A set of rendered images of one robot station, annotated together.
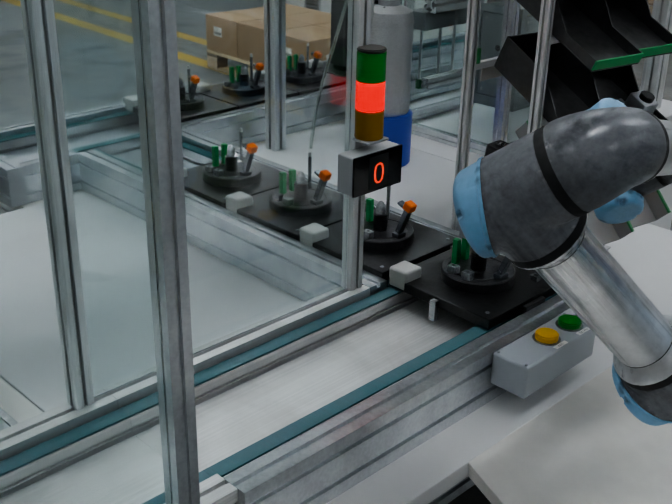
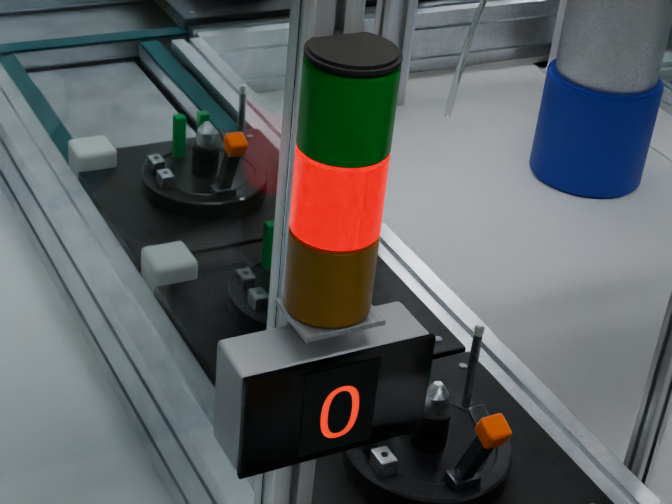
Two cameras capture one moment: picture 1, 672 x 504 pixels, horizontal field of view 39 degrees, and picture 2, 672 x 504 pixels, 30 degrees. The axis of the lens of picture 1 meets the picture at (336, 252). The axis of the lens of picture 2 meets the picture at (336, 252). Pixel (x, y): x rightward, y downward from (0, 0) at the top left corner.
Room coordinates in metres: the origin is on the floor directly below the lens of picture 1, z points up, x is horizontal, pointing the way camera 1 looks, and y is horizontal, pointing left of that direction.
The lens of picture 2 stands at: (1.01, -0.20, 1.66)
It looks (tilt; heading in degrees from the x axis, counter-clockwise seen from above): 32 degrees down; 15
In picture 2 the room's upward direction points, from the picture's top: 6 degrees clockwise
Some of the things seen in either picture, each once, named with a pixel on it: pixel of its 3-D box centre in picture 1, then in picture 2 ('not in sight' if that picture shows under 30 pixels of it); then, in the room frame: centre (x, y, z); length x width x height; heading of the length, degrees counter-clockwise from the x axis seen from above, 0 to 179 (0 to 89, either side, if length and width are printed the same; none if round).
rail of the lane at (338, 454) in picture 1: (444, 388); not in sight; (1.33, -0.18, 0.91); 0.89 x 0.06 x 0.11; 135
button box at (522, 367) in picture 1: (544, 353); not in sight; (1.42, -0.36, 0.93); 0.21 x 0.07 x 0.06; 135
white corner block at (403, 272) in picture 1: (404, 275); not in sight; (1.63, -0.13, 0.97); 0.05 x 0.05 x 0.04; 45
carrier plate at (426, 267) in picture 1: (477, 281); not in sight; (1.63, -0.27, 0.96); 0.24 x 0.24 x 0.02; 45
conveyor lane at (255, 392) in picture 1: (357, 354); not in sight; (1.43, -0.04, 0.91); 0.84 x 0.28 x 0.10; 135
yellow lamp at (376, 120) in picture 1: (369, 123); (330, 267); (1.58, -0.05, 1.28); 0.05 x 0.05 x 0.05
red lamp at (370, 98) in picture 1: (370, 94); (338, 188); (1.58, -0.05, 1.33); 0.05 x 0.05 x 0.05
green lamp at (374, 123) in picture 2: (371, 65); (347, 103); (1.58, -0.05, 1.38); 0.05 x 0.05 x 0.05
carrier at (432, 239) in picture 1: (380, 218); (431, 420); (1.81, -0.09, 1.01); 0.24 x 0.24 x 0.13; 45
